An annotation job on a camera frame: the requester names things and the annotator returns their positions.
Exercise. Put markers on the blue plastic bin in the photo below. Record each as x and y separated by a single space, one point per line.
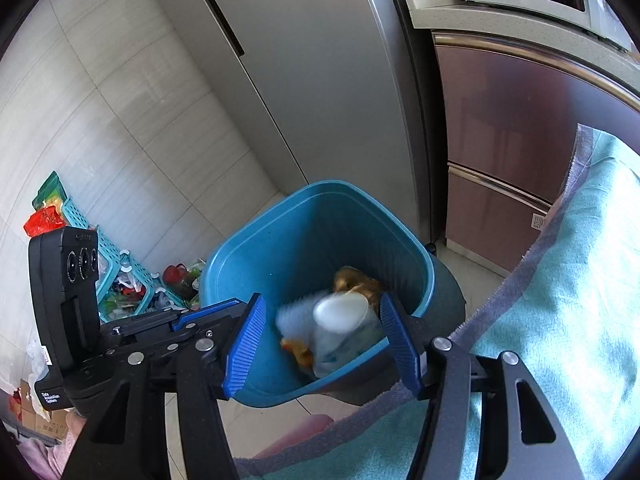
300 240

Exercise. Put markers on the teal blanket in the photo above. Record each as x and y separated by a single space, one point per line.
575 310

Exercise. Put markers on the brown kitchen base cabinets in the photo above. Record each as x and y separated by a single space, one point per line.
500 135

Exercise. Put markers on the grey refrigerator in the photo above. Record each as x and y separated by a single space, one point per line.
325 85

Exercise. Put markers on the cardboard box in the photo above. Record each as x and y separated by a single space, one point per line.
37 415

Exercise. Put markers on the green plastic packet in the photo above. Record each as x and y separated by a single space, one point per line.
50 190

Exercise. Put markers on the white cartoon print cup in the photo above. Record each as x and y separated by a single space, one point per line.
345 330

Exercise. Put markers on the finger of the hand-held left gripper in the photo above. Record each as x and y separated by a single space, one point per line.
172 344
210 310

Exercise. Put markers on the red plastic item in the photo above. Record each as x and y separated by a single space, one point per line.
175 274

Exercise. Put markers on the person's left forearm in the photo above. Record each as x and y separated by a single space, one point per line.
55 450

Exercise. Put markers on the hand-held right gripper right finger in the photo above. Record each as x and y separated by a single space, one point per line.
402 355

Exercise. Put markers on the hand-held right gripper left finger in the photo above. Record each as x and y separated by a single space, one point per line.
244 355

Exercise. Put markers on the golden brown scrap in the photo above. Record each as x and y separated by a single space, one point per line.
355 280

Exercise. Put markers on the teal lattice plastic basket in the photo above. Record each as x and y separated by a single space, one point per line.
112 255

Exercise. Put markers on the red snack packet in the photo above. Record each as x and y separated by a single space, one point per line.
45 222

